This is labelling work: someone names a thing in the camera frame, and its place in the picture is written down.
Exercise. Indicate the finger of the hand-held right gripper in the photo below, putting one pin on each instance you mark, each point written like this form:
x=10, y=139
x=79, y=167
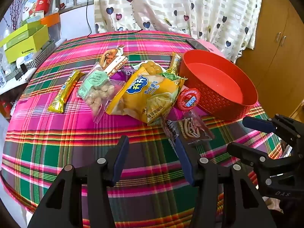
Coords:
x=247, y=153
x=257, y=123

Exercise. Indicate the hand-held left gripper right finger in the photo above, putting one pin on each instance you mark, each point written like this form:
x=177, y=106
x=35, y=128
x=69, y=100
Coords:
x=185, y=163

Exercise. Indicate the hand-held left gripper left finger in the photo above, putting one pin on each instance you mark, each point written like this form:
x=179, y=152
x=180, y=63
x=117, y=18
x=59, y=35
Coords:
x=120, y=158

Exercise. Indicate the brown chocolate snack packet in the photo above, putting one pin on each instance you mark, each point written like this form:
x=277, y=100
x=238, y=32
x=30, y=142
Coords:
x=192, y=129

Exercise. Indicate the clear printed snack packet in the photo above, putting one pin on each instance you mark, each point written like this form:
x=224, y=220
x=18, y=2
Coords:
x=169, y=129

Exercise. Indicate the red plastic basket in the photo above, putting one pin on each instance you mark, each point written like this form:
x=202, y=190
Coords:
x=213, y=99

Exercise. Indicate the red jelly cup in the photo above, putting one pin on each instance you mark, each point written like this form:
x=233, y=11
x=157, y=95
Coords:
x=188, y=99

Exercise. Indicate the clear nut bag mint label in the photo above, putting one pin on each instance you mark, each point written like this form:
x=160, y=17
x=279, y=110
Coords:
x=99, y=92

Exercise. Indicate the yellow potato chips bag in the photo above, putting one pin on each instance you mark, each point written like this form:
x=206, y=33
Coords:
x=152, y=95

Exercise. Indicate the purple snack packet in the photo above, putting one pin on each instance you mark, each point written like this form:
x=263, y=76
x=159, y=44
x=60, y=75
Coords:
x=118, y=77

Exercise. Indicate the gold wafer bar packet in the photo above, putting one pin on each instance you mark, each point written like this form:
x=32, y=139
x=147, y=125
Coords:
x=64, y=92
x=175, y=63

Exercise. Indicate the clear packet of yellow balls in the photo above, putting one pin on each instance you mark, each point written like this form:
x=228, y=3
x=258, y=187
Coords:
x=150, y=68

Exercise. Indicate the orange and white snack packet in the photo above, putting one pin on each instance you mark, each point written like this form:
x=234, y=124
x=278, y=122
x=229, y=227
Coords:
x=114, y=60

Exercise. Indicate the pink plaid cloth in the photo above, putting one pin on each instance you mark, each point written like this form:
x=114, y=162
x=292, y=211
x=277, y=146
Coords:
x=71, y=142

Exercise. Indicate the wooden wardrobe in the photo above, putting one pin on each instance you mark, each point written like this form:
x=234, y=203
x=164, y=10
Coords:
x=273, y=52

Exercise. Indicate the pink plastic stool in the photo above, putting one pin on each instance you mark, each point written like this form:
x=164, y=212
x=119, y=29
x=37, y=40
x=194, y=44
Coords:
x=211, y=45

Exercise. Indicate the black smartphone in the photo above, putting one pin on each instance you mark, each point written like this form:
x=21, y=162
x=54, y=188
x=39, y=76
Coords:
x=196, y=44

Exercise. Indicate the striped grey box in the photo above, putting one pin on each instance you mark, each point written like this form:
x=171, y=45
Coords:
x=40, y=57

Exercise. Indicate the white side table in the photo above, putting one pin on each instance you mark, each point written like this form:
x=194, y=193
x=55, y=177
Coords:
x=11, y=85

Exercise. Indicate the heart printed curtain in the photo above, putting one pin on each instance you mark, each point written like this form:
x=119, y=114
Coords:
x=178, y=4

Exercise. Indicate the lime green cardboard box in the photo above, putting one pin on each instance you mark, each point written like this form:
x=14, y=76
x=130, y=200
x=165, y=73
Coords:
x=26, y=45

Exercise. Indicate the orange box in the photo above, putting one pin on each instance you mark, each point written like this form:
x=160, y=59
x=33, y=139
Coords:
x=51, y=19

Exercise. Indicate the purple dried branches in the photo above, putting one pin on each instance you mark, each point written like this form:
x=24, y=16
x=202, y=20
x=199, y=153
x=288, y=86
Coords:
x=15, y=11

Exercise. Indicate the cartoon printed gift bag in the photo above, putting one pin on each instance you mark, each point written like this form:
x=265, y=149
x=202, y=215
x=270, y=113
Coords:
x=29, y=2

